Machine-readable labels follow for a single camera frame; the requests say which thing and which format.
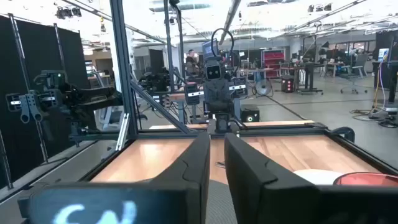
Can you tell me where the small computer monitor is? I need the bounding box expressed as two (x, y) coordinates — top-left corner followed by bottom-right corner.
(377, 47), (390, 62)

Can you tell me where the grey office chair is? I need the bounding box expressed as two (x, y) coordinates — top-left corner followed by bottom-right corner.
(340, 52), (369, 95)

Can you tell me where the black standing desk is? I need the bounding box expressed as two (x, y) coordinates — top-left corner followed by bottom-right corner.
(294, 62), (325, 96)

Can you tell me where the white bowl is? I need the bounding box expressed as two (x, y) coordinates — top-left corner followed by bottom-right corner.
(292, 169), (346, 186)

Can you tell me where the black camera cable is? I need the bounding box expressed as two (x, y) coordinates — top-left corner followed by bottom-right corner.
(211, 27), (235, 63)

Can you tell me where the black floor fan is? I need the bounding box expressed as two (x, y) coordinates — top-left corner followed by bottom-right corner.
(252, 78), (274, 98)

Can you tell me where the orange plastic tumbler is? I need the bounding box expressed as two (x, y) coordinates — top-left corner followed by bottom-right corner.
(332, 172), (398, 188)

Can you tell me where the person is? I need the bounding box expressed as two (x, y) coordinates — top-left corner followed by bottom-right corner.
(185, 49), (199, 76)

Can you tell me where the red shelf cabinet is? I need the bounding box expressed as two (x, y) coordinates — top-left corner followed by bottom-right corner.
(261, 49), (286, 79)

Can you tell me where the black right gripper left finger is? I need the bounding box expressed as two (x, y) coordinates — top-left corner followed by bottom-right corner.
(17, 133), (211, 224)

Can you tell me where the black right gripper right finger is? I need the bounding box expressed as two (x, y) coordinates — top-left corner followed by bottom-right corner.
(224, 133), (398, 224)

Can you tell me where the silver corner bracket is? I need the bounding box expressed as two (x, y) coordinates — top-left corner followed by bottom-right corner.
(115, 113), (131, 152)

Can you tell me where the black computer tower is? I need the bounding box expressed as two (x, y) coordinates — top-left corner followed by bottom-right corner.
(241, 104), (261, 123)
(280, 75), (295, 93)

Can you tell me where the black aluminium table frame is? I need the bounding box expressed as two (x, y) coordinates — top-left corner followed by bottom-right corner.
(68, 0), (398, 184)

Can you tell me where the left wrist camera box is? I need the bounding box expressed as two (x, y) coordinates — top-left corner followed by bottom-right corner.
(205, 59), (223, 82)

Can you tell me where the black partition screen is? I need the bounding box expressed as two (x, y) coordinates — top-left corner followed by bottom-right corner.
(0, 14), (91, 190)

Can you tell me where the yellow cable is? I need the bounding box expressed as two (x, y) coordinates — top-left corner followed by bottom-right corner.
(349, 51), (389, 122)

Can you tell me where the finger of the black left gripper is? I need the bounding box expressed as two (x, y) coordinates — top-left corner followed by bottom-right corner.
(185, 80), (218, 106)
(217, 77), (249, 103)

